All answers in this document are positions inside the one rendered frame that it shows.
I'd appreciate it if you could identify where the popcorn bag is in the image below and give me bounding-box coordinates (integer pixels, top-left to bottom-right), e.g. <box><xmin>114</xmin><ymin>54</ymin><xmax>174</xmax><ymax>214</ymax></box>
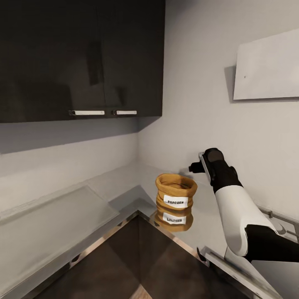
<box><xmin>155</xmin><ymin>174</ymin><xmax>198</xmax><ymax>211</ymax></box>

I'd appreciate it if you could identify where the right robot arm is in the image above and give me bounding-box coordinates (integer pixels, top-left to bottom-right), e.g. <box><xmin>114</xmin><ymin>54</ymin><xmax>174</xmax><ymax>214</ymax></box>
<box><xmin>189</xmin><ymin>148</ymin><xmax>299</xmax><ymax>299</ymax></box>

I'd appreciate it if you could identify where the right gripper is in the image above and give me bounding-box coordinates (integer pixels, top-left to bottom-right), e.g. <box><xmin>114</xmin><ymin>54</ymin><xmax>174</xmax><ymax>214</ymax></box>
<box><xmin>189</xmin><ymin>161</ymin><xmax>205</xmax><ymax>173</ymax></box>

